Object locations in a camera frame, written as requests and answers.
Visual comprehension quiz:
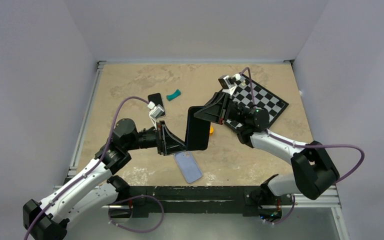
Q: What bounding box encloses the phone with black screen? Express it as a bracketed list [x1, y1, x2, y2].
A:
[147, 92, 166, 118]

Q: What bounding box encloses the black white chessboard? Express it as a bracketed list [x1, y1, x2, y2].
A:
[232, 74, 289, 127]

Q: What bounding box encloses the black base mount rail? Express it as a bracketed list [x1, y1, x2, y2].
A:
[105, 185, 296, 220]

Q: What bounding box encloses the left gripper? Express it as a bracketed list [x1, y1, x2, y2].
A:
[125, 119, 188, 154]

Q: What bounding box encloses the black phone case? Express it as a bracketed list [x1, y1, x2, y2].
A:
[185, 106, 211, 151]

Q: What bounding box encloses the yellow toy traffic light block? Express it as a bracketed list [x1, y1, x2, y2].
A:
[209, 126, 214, 136]

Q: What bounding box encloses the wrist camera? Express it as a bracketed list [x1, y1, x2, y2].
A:
[147, 101, 165, 128]
[218, 73, 241, 96]

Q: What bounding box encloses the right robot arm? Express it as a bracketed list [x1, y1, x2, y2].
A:
[194, 92, 340, 204]

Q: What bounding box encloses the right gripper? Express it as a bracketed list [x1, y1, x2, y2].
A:
[191, 92, 248, 126]

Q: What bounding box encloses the lilac phone case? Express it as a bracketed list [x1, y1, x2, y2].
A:
[174, 151, 203, 184]

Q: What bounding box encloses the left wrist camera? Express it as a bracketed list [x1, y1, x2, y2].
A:
[147, 101, 165, 128]

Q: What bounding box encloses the teal curved block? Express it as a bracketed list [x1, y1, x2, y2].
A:
[166, 89, 182, 102]

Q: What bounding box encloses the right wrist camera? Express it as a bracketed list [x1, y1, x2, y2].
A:
[218, 73, 241, 96]

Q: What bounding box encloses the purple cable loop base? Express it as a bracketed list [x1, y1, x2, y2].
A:
[108, 194, 165, 234]

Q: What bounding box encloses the black chess piece far right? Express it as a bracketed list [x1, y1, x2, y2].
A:
[276, 101, 284, 107]

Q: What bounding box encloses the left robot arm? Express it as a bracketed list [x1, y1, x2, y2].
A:
[22, 118, 189, 240]

